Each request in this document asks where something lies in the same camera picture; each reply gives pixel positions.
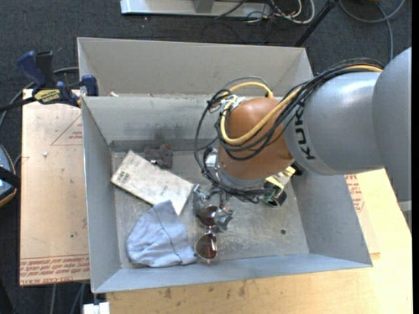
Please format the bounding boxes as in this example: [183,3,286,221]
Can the black cylinder on white bracket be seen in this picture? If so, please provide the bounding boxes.
[263,166,298,208]

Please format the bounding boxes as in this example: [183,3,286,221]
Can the white flat printed box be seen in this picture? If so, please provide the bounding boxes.
[110,149,195,216]

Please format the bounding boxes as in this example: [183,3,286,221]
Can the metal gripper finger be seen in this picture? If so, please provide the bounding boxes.
[192,184,211,216]
[214,207,236,233]

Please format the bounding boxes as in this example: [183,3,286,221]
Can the pale blue knit cap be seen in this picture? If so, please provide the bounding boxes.
[126,200,199,269]

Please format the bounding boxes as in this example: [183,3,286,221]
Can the red-brown lens sunglasses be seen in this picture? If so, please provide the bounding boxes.
[193,205,219,266]

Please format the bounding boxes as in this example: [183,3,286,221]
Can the dark grey-brown small tool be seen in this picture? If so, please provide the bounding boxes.
[143,143,174,169]

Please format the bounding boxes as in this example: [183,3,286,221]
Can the grey metal bin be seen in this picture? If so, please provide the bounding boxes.
[77,37,373,294]

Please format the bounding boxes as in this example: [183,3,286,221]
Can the brown cardboard board red print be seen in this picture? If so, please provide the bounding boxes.
[19,89,382,287]

